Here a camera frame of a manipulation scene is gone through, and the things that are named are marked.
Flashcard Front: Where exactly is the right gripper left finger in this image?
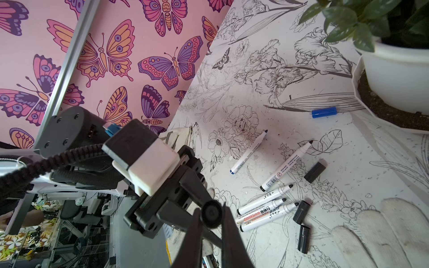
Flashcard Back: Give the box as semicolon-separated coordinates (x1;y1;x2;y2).
171;208;203;268

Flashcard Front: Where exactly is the black cap middle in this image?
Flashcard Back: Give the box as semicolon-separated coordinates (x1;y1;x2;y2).
293;201;311;225

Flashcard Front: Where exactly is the white marker cluster left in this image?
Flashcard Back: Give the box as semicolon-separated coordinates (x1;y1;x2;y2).
237;184;293;215

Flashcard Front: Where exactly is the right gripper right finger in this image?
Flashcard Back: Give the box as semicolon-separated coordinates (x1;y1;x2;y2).
221;204;254;268

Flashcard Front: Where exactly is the black cap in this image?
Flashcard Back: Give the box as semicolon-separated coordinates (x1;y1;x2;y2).
297;225;311;254
304;162;326;183
293;201;311;225

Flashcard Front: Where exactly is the white marker cluster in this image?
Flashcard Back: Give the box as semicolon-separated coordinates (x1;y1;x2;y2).
239;202;299;232
235;198;287;225
237;184;293;215

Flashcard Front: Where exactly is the white marker cluster middle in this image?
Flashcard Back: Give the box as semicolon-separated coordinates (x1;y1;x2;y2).
235;198;287;225

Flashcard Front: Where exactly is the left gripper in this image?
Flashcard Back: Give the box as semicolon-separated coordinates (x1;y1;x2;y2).
124;145;222;248

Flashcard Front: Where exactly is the black cap top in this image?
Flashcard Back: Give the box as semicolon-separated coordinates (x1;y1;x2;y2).
304;162;326;183

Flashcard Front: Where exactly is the white glove on table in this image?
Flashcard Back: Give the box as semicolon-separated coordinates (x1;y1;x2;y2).
331;198;429;268

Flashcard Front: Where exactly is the black cap lower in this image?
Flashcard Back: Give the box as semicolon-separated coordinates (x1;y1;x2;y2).
297;225;311;254

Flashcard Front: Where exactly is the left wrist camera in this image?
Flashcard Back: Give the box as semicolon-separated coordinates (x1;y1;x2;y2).
102;119;180;197

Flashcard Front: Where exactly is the white marker cluster right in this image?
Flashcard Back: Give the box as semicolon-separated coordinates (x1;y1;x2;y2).
239;202;299;232

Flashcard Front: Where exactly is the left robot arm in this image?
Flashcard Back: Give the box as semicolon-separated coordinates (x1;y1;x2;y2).
1;107;222;247

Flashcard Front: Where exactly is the blue pen cap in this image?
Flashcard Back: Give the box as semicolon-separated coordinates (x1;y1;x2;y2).
311;107;337;118

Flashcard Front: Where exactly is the striped glove left edge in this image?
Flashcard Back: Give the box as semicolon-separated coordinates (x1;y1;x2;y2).
159;127;192;152

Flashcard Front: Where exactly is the white potted green plant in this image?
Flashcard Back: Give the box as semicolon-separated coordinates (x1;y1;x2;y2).
299;0;429;115

